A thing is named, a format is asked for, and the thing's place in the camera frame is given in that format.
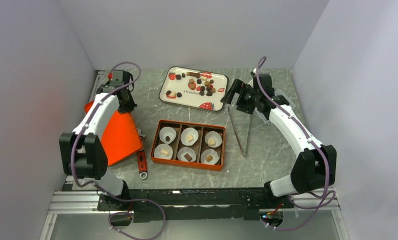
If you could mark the white paper cup front left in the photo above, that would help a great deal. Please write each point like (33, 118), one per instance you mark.
(159, 155)

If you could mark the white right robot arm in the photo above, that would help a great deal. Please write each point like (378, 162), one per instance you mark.
(315, 162)

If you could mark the white paper cup front right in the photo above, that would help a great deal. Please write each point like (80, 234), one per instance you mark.
(208, 152)

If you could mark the white paper cup back right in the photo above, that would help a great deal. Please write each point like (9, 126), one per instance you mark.
(217, 137)

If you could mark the white strawberry tray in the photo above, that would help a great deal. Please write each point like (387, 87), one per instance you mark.
(194, 88)

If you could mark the clear plastic compartment box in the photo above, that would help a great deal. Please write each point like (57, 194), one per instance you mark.
(282, 98)

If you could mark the orange box lid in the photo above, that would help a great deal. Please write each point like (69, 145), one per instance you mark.
(120, 138)

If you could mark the white chocolate block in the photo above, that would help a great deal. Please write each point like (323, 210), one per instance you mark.
(164, 152)

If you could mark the white paper cup back left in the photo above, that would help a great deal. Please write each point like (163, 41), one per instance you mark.
(167, 132)

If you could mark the brown chocolate square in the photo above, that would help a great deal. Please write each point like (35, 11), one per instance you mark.
(188, 157)

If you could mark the white chocolate piece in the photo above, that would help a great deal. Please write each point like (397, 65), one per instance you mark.
(211, 141)

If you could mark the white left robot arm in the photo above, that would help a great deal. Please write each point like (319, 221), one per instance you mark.
(83, 155)

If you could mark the white paper cup front middle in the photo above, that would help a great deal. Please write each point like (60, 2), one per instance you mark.
(184, 150)

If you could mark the black slotted spatula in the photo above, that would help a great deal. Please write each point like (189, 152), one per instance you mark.
(241, 130)

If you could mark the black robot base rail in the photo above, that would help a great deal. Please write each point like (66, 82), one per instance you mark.
(197, 204)

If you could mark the orange chocolate box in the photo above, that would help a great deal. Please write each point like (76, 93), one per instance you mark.
(199, 146)

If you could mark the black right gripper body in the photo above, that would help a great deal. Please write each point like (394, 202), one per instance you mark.
(248, 99)

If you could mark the red handled adjustable wrench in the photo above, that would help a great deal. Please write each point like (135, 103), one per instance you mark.
(141, 157)

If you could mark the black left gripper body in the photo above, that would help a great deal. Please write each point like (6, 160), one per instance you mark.
(127, 106)

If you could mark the white paper cup back middle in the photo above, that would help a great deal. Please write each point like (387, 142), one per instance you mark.
(192, 132)

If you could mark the white paper cup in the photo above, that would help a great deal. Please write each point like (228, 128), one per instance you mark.
(192, 132)
(184, 150)
(208, 152)
(159, 155)
(217, 137)
(167, 132)

